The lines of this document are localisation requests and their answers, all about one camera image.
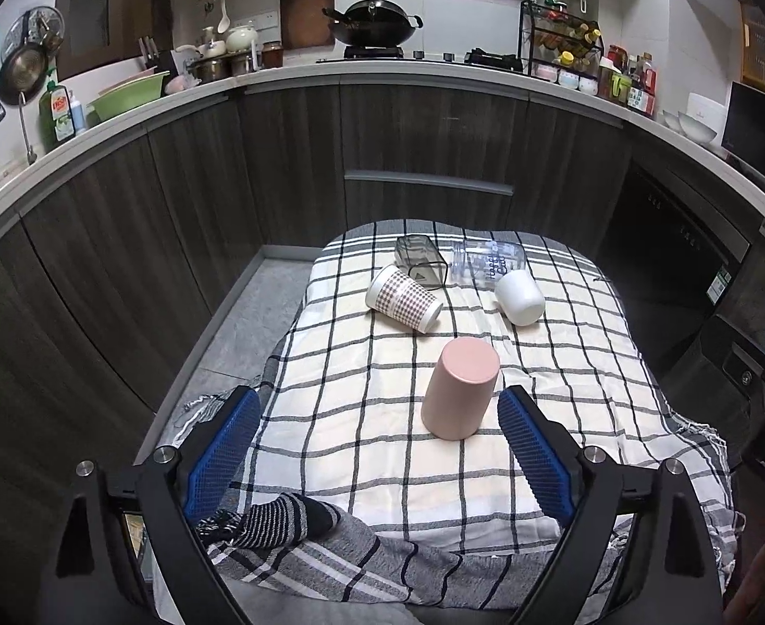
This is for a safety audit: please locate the group of sauce bottles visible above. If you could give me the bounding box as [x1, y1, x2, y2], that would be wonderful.
[596, 44, 658, 119]

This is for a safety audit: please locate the white plaid cloth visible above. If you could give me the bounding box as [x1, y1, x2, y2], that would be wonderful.
[236, 218, 715, 557]

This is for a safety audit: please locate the brown cutting board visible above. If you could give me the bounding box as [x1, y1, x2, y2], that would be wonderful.
[279, 0, 337, 51]

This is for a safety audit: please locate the dark striped sock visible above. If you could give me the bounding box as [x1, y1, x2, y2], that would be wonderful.
[193, 493, 344, 551]

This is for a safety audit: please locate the grey striped cloth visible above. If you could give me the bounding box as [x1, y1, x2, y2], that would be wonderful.
[172, 387, 748, 609]

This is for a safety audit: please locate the brown checked white cup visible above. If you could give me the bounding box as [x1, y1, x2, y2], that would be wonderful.
[365, 264, 444, 335]

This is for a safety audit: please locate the black spice rack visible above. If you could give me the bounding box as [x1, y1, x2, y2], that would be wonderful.
[521, 0, 608, 80]

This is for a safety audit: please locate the dark wall cabinet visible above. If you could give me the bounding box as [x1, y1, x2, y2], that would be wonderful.
[55, 0, 157, 82]

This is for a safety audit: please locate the green dish soap bottle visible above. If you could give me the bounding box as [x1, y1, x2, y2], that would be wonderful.
[39, 70, 76, 151]

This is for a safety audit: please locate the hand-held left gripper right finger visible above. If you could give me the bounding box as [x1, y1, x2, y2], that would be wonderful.
[496, 385, 727, 625]

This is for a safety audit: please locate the pink cup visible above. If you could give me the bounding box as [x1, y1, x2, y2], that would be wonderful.
[420, 337, 502, 440]

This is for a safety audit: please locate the gas stove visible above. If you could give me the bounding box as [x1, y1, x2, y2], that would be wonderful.
[316, 44, 527, 74]

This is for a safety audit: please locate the white bowl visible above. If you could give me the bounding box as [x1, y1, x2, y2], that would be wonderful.
[662, 109, 722, 145]

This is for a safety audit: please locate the hanging frying pan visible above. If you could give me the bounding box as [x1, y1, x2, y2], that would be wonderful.
[0, 8, 66, 107]

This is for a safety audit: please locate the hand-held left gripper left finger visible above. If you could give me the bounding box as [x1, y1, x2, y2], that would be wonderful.
[34, 385, 263, 625]

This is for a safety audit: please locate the steel pot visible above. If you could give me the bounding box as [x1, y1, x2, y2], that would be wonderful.
[187, 52, 263, 83]

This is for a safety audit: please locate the knife block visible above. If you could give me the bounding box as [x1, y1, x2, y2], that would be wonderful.
[138, 35, 180, 77]

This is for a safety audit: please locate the white teapot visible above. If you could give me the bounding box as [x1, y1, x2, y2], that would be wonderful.
[225, 21, 261, 54]

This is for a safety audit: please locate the smoky grey glass cup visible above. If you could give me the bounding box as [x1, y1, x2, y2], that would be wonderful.
[394, 235, 450, 288]

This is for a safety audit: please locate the black dishwasher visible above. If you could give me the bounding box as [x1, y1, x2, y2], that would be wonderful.
[594, 166, 755, 315]

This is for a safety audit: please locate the clear printed glass cup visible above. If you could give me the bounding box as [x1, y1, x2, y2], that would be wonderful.
[451, 241, 528, 288]

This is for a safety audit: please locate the black wok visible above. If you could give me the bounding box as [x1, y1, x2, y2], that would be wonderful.
[322, 0, 424, 48]

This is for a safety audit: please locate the white box appliance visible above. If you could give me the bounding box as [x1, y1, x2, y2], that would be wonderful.
[685, 92, 730, 128]

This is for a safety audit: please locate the grey drawer handle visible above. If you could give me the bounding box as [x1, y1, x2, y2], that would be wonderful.
[343, 169, 515, 197]

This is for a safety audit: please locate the green basin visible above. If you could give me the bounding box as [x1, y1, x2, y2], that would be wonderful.
[89, 70, 170, 123]

